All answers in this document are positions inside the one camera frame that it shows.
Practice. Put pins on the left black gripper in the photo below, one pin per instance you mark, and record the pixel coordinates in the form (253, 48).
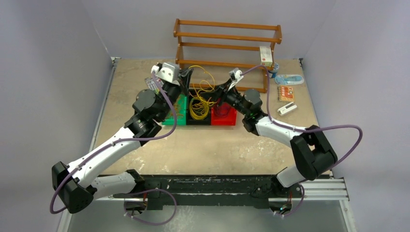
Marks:
(183, 79)

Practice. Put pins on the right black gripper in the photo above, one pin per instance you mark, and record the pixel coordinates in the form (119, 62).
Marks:
(222, 92)

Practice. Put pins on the black plastic bin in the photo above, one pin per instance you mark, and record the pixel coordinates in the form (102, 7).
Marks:
(198, 111)

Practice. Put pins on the red plastic bin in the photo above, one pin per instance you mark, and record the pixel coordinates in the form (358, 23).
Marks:
(223, 115)

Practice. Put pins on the green plastic bin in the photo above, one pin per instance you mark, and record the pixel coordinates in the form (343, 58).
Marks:
(180, 107)

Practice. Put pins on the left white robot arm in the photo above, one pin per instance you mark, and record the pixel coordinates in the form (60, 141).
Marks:
(121, 141)

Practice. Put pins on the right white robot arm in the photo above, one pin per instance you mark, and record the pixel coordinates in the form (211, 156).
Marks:
(312, 152)

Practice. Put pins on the pack of coloured markers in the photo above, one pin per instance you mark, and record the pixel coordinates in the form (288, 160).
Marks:
(151, 84)

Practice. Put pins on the wooden two-tier shelf rack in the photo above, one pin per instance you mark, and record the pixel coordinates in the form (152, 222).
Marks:
(222, 44)

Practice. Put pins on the white red carton box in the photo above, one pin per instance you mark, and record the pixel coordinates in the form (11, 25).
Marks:
(266, 56)

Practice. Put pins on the orange snack packet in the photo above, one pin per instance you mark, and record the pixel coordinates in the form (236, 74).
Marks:
(285, 93)

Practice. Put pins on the white usb charger block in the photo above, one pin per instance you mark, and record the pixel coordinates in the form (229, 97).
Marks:
(287, 109)

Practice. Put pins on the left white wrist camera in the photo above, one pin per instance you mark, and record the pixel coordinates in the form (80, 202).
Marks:
(167, 72)

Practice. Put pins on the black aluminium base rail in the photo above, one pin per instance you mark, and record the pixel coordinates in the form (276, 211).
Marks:
(156, 191)

